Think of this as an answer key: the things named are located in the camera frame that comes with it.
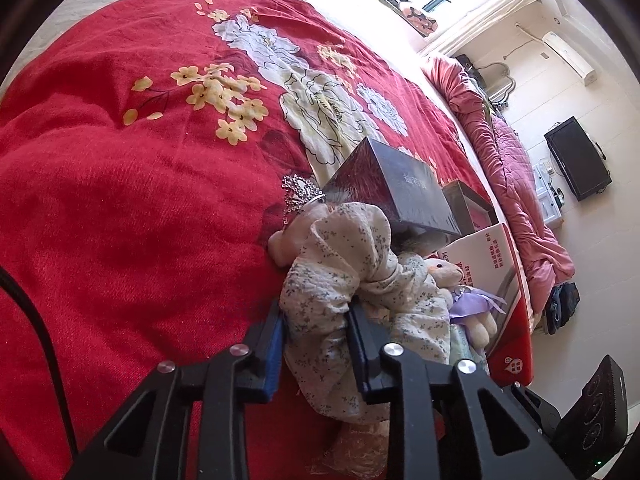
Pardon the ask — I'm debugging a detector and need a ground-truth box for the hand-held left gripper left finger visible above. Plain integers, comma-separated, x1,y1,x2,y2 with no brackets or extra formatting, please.
65,297,288,480

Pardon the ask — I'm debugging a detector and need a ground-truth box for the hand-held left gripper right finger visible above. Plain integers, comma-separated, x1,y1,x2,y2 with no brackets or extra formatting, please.
345,302,576,480

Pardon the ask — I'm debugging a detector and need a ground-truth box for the white floral cloth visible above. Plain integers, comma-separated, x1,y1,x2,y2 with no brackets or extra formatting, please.
277,202,453,423

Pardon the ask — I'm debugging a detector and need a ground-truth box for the red and white cardboard box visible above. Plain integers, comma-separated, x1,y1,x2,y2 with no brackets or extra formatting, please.
435,222,533,388

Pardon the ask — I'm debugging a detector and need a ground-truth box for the small green tissue packet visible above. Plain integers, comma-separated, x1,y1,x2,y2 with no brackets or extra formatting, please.
450,322,488,366

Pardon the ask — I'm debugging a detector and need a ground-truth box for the pink plush teddy bear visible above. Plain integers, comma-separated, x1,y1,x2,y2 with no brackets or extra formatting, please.
267,174,328,267

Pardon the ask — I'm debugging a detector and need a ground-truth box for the dark bag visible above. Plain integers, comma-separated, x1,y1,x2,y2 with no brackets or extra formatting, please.
542,282,581,336

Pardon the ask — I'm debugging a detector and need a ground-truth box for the white bunny plush purple dress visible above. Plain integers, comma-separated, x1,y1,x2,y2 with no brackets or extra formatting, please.
425,256,507,351

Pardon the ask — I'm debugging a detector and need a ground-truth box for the dark blue box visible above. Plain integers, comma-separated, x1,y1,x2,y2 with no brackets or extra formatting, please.
322,136,462,238

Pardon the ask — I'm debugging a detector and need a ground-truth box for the brown tray box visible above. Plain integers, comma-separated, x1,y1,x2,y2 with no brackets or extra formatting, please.
442,180,498,236

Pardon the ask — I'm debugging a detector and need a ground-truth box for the red floral blanket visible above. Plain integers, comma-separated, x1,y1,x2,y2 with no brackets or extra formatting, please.
0,0,501,480

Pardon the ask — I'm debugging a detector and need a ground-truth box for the white drawer cabinet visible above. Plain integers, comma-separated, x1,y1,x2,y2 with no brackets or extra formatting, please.
532,162,566,226

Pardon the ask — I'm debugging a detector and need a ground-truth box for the pink quilt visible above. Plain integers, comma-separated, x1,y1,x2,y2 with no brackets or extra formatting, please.
422,55,576,331

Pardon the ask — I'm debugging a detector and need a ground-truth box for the black television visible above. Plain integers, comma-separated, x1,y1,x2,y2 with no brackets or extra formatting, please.
544,116,612,202

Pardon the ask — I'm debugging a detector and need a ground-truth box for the cluttered side table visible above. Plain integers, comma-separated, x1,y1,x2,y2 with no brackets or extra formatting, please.
455,54,511,111

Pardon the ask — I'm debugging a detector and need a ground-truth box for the floral cushion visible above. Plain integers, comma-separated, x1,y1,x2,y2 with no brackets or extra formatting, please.
400,5,438,36

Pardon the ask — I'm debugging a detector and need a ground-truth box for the white air conditioner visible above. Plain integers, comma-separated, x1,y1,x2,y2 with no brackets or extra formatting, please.
542,31,598,86

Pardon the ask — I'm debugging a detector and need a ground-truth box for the cream curtain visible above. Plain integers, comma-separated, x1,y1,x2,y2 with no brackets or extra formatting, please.
425,0,531,56

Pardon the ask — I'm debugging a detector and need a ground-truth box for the black cable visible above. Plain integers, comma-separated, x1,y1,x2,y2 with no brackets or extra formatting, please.
0,265,78,456

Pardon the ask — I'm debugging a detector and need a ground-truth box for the air conditioner hose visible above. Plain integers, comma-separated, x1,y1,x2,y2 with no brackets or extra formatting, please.
502,22,543,61

